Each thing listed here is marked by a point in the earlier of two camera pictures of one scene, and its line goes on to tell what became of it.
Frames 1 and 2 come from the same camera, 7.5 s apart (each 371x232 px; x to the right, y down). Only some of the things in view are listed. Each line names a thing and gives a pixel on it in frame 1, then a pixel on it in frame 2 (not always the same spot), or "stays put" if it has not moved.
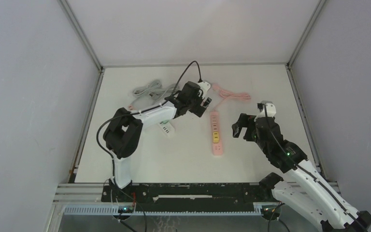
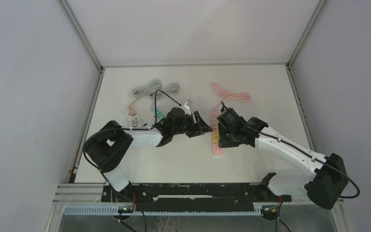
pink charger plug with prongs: [215, 121] stays put
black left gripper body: [194, 105] to [188, 127]
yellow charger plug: [215, 137] stays put
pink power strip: [217, 148] stays put
